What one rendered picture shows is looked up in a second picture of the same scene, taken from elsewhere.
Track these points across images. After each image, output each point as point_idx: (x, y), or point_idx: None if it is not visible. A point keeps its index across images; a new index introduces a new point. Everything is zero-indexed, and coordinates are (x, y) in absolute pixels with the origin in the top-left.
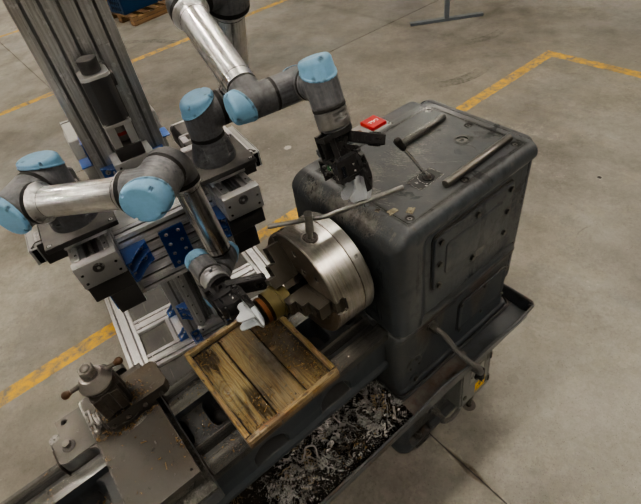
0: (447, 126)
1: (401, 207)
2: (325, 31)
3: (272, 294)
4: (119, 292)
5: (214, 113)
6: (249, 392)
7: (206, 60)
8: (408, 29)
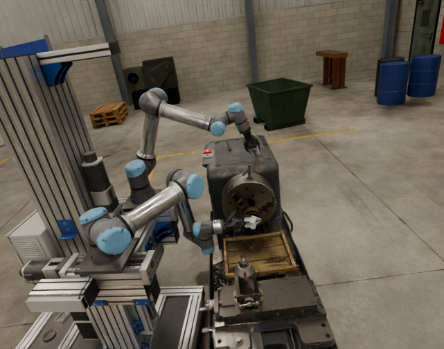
0: (232, 142)
1: (261, 158)
2: (14, 192)
3: (252, 208)
4: (153, 287)
5: (147, 169)
6: (268, 262)
7: (190, 119)
8: None
